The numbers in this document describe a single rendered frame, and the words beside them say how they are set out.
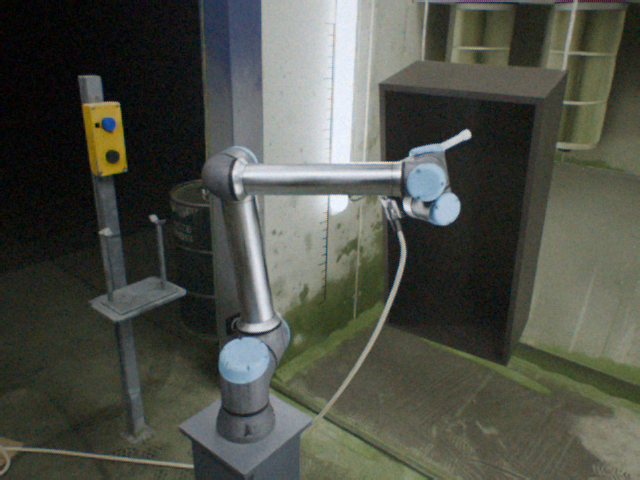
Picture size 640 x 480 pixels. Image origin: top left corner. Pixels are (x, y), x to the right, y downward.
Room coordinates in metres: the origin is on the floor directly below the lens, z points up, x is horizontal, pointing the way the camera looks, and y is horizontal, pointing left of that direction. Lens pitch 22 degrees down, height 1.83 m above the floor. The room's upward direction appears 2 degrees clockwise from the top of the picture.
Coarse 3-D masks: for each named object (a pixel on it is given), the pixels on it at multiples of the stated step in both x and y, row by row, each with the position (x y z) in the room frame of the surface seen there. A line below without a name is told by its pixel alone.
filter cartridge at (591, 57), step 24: (576, 24) 2.81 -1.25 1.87; (600, 24) 2.77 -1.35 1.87; (552, 48) 2.92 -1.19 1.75; (576, 48) 2.80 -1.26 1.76; (600, 48) 2.77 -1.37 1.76; (576, 72) 2.81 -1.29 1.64; (600, 72) 2.77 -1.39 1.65; (576, 96) 2.79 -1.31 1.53; (600, 96) 2.78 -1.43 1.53; (576, 120) 2.78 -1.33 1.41; (600, 120) 2.80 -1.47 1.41; (576, 144) 2.76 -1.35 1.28
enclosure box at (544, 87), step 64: (448, 64) 2.23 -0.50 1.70; (384, 128) 2.07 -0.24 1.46; (448, 128) 2.31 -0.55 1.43; (512, 128) 2.15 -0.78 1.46; (512, 192) 2.19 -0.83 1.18; (384, 256) 2.19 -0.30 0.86; (448, 256) 2.41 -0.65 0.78; (512, 256) 2.22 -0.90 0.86; (384, 320) 2.26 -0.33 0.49; (448, 320) 2.26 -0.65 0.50; (512, 320) 1.89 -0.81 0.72
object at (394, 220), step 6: (462, 132) 1.80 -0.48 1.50; (468, 132) 1.80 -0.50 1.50; (456, 138) 1.79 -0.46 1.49; (462, 138) 1.79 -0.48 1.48; (444, 144) 1.77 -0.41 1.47; (450, 144) 1.77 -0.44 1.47; (354, 198) 1.61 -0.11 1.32; (360, 198) 1.62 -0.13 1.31; (390, 204) 1.66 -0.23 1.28; (390, 210) 1.66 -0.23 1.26; (390, 216) 1.66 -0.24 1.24; (396, 216) 1.66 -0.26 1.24; (390, 222) 1.67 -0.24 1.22; (396, 222) 1.66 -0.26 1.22; (396, 228) 1.66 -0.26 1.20
